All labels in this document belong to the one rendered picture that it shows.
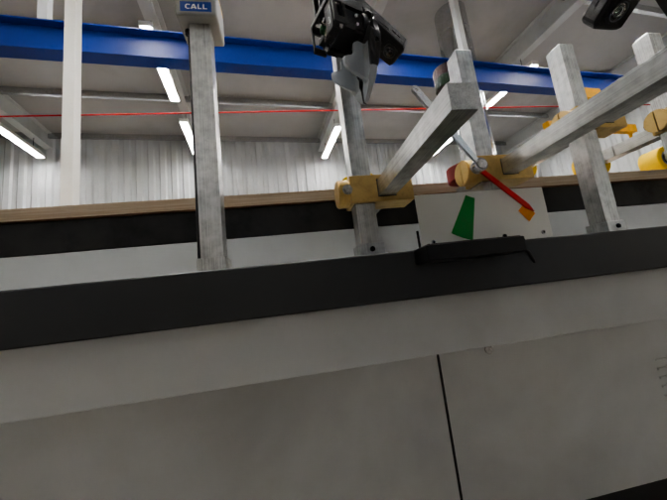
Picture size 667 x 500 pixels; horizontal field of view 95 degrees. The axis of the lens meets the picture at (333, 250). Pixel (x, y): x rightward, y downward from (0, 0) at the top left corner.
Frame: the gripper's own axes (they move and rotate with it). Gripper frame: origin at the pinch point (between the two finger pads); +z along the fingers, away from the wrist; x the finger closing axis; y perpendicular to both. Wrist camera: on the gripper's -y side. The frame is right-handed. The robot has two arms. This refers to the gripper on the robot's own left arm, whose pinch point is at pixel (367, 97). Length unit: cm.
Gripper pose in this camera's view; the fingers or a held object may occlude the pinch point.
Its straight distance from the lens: 56.4
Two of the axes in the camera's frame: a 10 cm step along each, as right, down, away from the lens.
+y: -8.6, 0.2, -5.0
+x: 4.9, -1.9, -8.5
